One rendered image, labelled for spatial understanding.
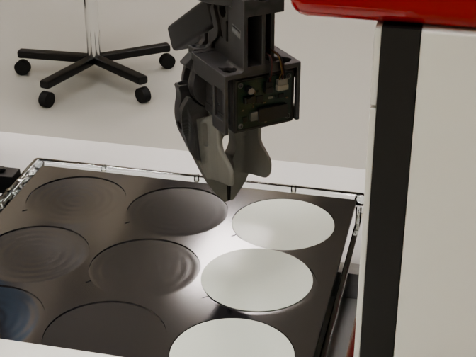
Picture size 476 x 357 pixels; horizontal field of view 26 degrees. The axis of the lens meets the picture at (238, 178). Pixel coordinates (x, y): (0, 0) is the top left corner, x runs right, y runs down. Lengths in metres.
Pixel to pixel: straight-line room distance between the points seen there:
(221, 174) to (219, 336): 0.14
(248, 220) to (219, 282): 0.11
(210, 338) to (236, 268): 0.11
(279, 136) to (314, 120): 0.17
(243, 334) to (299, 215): 0.21
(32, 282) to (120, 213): 0.14
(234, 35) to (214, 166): 0.14
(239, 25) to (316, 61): 3.11
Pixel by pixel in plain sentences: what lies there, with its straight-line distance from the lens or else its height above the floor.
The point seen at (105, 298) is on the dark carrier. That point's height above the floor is 0.90.
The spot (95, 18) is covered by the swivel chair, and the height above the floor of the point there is 0.24.
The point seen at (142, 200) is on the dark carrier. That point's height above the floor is 0.90.
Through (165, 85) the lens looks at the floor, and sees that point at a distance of 3.70.
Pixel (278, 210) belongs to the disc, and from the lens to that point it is 1.04.
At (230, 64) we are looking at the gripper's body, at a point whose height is 1.10.
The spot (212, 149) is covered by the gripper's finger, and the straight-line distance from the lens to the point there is 0.90.
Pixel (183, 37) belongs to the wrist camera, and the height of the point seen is 1.09.
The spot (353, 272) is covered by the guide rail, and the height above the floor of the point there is 0.85.
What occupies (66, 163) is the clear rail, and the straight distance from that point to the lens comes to 1.14.
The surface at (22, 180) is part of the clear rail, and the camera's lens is 1.11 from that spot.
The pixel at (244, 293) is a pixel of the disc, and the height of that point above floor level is 0.90.
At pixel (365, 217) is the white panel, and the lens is 0.63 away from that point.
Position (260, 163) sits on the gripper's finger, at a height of 1.00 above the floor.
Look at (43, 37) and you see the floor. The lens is 4.23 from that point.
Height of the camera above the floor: 1.41
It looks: 28 degrees down
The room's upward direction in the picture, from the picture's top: straight up
